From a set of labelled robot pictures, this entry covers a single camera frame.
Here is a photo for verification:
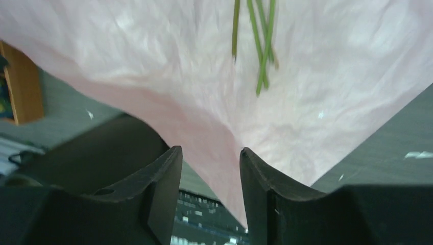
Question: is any orange compartment tray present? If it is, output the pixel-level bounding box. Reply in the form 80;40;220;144
1;41;44;125

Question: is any pink purple wrapping paper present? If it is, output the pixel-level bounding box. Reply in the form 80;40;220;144
1;1;432;225

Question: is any purple flower bouquet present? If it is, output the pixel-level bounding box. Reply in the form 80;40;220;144
247;0;279;96

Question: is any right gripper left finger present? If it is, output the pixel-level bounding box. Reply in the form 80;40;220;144
1;146;183;244

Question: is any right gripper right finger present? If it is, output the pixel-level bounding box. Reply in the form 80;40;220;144
239;148;432;244

